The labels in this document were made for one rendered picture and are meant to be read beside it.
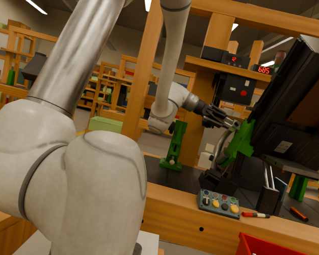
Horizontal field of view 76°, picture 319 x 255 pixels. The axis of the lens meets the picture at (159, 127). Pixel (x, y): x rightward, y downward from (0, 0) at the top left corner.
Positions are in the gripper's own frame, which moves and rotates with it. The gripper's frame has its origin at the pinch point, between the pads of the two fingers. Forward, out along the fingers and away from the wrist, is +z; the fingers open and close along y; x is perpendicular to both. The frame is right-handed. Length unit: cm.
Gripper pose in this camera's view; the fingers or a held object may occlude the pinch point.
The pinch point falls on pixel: (230, 124)
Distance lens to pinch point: 110.7
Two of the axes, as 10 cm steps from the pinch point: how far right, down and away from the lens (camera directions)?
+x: -2.8, 5.3, 8.0
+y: 4.0, -6.9, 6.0
